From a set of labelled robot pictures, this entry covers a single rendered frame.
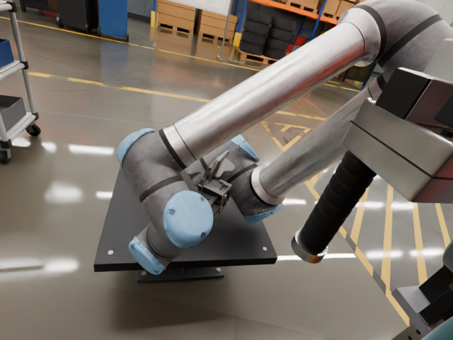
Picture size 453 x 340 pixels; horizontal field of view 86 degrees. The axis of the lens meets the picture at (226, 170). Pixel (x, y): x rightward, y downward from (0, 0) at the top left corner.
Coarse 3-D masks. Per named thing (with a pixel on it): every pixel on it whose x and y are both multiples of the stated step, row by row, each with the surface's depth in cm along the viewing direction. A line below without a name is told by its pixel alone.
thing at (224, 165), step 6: (228, 150) 71; (222, 156) 69; (222, 162) 69; (228, 162) 68; (216, 168) 68; (222, 168) 68; (228, 168) 68; (234, 168) 67; (216, 174) 68; (222, 174) 68
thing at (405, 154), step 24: (360, 120) 22; (384, 120) 20; (360, 144) 22; (384, 144) 20; (408, 144) 18; (432, 144) 17; (384, 168) 20; (408, 168) 18; (432, 168) 16; (408, 192) 18; (432, 192) 17
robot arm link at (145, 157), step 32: (384, 0) 45; (352, 32) 46; (384, 32) 45; (288, 64) 45; (320, 64) 45; (352, 64) 49; (224, 96) 45; (256, 96) 45; (288, 96) 46; (192, 128) 44; (224, 128) 45; (128, 160) 44; (160, 160) 44; (192, 160) 47
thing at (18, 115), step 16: (0, 0) 123; (16, 32) 133; (0, 48) 125; (0, 64) 126; (16, 64) 141; (0, 80) 120; (0, 96) 146; (16, 96) 148; (32, 96) 153; (0, 112) 143; (16, 112) 143; (32, 112) 157; (0, 128) 125; (16, 128) 141; (32, 128) 160; (0, 144) 129; (0, 160) 132
